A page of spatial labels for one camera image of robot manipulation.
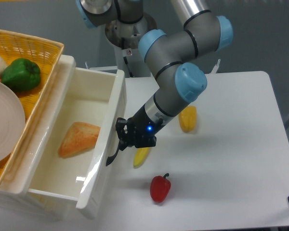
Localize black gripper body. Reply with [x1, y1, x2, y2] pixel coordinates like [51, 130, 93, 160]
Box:
[127, 105, 168, 148]

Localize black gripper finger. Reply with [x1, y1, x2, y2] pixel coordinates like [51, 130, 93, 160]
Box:
[115, 117, 130, 151]

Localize white top drawer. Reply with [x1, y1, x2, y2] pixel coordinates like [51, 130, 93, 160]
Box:
[28, 68, 126, 217]

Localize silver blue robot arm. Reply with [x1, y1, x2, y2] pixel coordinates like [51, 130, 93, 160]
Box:
[76, 0, 233, 150]

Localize white drawer cabinet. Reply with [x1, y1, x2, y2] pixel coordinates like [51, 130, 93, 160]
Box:
[0, 55, 100, 218]

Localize yellow banana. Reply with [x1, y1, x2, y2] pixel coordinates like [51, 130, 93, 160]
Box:
[133, 147, 151, 168]

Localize toy bread slice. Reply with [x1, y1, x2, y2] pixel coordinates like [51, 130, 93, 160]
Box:
[58, 122, 101, 158]

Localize yellow bell pepper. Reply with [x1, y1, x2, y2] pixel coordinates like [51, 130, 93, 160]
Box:
[178, 106, 197, 133]

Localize red bell pepper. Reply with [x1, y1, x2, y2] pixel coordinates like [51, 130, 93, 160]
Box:
[150, 173, 171, 203]

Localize green bell pepper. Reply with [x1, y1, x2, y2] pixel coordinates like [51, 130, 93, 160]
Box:
[1, 58, 41, 92]

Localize pink plate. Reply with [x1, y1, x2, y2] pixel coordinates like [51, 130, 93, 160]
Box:
[0, 83, 26, 161]

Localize yellow woven basket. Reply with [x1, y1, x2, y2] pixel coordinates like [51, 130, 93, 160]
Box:
[0, 29, 64, 185]

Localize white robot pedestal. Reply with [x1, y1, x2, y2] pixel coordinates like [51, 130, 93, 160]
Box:
[85, 13, 158, 78]

